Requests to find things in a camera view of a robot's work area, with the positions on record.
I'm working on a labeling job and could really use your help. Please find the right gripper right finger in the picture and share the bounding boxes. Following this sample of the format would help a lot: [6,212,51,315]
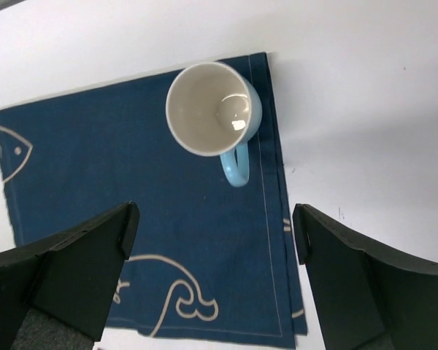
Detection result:
[292,203,438,349]

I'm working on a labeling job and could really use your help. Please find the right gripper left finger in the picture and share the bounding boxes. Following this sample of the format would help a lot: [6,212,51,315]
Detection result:
[0,202,139,349]

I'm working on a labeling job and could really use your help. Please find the blue fish placemat cloth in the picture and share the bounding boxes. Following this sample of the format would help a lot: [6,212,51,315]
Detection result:
[0,53,307,349]

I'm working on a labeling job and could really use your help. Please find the white and blue mug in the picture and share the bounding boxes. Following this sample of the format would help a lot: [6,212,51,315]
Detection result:
[165,62,263,187]

